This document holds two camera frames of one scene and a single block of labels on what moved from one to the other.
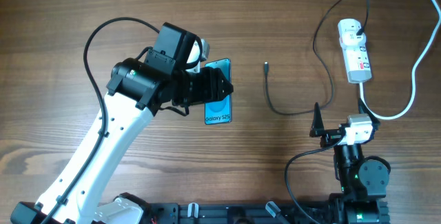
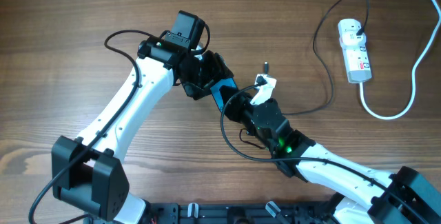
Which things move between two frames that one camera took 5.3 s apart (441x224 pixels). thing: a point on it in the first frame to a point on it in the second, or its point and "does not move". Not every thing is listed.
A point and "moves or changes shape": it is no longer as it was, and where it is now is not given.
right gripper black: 332,136 to 235,103
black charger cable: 266,65 does not move
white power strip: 355,52 does not move
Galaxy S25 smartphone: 219,112 moves or changes shape
